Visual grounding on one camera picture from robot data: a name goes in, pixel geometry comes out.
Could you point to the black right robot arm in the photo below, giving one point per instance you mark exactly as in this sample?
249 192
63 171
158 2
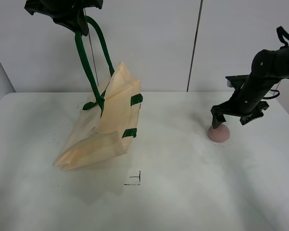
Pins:
273 63

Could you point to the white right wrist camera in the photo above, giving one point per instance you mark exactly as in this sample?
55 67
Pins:
236 81

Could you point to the pink peach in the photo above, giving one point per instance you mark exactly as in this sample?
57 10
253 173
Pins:
220 134

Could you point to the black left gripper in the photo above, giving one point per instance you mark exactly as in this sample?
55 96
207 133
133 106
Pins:
70 12

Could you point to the white linen bag green handles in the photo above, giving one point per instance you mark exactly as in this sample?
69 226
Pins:
109 119

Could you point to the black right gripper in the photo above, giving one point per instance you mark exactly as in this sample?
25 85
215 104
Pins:
246 102

